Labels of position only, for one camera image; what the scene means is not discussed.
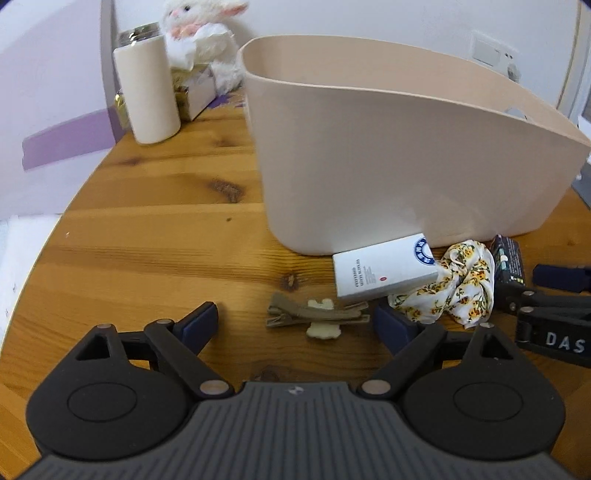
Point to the white paper box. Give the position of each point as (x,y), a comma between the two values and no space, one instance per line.
(384,273)

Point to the dark small packet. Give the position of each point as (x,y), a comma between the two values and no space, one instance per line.
(508,262)

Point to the gold and white gift box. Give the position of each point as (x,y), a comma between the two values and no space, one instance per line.
(191,90)

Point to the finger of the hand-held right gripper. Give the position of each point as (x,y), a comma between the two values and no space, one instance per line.
(561,277)

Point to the floral fabric scrunchie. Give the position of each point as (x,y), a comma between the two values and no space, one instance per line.
(461,286)

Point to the khaki hair clip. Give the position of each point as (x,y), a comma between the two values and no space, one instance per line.
(314,315)

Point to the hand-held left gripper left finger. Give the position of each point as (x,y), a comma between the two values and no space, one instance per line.
(199,325)

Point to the white insulated bottle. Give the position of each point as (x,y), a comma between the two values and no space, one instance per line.
(147,87)

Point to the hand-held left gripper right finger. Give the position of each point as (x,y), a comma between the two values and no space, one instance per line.
(390,326)

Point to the white wall socket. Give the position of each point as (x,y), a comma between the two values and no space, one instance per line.
(493,53)

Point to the beige plastic storage bin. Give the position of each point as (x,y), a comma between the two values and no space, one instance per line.
(397,152)

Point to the white plush bunny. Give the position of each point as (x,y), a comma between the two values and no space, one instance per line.
(203,37)

